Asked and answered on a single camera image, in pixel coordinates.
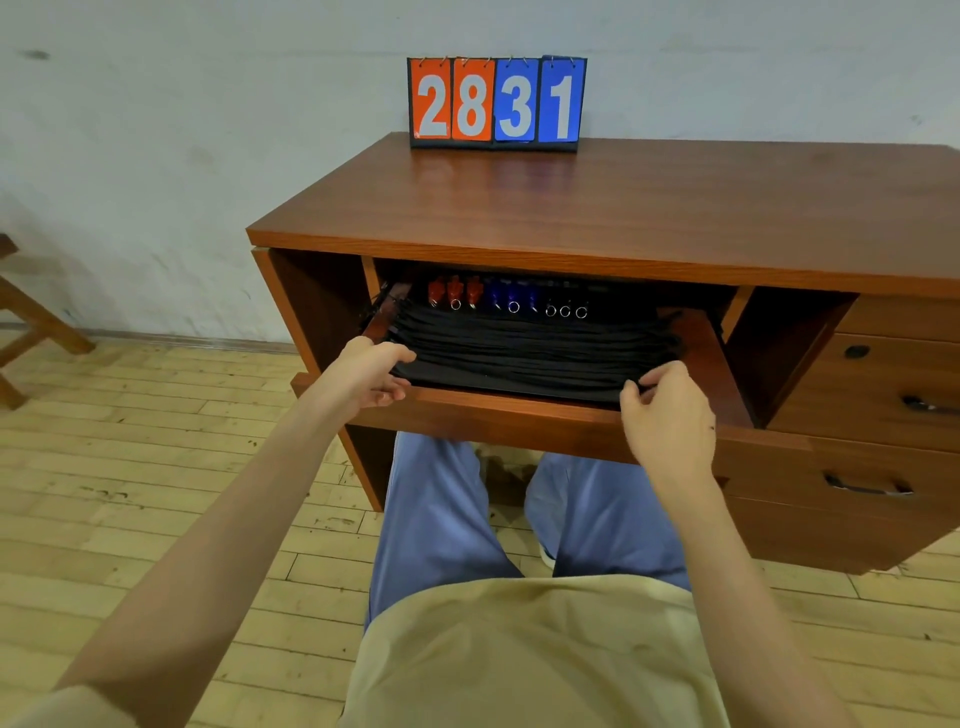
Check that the person's beige shirt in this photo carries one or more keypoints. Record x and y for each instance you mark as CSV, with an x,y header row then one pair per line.
x,y
525,660

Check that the person's left forearm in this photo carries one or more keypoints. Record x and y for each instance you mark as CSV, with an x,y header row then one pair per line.
x,y
210,555

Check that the person's right hand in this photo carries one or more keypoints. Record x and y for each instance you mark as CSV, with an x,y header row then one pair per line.
x,y
671,427

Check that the person's left hand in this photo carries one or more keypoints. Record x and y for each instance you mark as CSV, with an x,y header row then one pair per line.
x,y
360,375

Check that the brown side drawer with lock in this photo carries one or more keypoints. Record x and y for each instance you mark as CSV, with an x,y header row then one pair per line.
x,y
847,397

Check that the brown wooden chair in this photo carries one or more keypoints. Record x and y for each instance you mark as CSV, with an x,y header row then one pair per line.
x,y
37,319

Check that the person's right forearm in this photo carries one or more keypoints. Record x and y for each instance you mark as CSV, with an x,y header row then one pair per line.
x,y
742,615

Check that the wooden desk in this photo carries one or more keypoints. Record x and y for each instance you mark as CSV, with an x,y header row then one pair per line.
x,y
487,424

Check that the round black drawer lock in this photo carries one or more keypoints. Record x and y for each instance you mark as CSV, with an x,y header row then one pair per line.
x,y
857,351

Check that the black plastic tray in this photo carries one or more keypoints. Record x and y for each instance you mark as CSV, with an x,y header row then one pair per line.
x,y
510,391

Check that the orange and blue flip scoreboard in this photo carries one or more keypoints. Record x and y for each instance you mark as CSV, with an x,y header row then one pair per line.
x,y
495,101

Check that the person's white shoe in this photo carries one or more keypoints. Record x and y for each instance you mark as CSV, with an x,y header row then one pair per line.
x,y
547,556

